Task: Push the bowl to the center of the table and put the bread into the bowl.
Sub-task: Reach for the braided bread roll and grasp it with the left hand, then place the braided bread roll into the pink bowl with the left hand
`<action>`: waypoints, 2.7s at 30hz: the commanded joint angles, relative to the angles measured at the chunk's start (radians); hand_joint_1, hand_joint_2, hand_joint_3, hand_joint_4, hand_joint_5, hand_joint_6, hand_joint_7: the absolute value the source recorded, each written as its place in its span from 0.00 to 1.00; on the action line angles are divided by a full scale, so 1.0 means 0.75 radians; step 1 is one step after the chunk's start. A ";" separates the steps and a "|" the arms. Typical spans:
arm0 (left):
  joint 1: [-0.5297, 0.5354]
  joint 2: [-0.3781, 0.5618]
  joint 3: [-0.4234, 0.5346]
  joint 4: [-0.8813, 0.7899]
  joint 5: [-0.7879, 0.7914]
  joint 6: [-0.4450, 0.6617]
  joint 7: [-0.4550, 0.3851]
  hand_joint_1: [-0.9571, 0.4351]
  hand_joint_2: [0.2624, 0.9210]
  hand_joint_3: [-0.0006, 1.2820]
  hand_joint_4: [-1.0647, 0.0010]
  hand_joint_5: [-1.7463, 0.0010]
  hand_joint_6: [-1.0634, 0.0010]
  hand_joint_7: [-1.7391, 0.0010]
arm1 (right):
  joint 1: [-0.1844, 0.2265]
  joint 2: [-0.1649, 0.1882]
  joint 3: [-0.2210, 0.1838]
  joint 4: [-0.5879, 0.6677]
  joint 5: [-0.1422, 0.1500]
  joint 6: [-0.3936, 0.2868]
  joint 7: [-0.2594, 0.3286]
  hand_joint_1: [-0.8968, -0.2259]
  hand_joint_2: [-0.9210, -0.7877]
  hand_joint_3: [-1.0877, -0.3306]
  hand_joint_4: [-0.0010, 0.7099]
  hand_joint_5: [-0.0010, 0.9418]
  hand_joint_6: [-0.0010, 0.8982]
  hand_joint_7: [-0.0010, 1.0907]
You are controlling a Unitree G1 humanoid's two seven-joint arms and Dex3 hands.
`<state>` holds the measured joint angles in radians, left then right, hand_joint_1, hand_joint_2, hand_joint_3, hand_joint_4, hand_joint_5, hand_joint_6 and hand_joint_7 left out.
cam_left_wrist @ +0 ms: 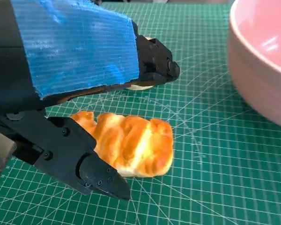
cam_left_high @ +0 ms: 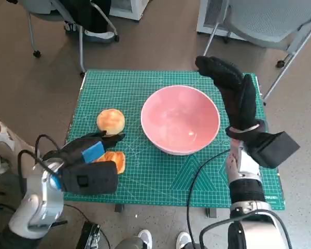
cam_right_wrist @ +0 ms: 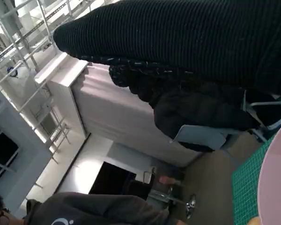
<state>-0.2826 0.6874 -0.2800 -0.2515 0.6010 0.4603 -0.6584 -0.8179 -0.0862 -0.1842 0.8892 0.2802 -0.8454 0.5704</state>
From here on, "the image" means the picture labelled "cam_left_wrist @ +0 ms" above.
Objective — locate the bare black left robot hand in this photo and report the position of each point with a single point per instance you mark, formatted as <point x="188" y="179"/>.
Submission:
<point x="79" y="51"/>

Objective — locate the green cutting mat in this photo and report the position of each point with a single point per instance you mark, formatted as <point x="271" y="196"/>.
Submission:
<point x="213" y="164"/>

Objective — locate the orange braided toy bread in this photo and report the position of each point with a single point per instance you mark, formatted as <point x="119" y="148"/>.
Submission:
<point x="135" y="143"/>

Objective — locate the pink bowl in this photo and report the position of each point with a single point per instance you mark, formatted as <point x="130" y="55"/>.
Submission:
<point x="260" y="58"/>

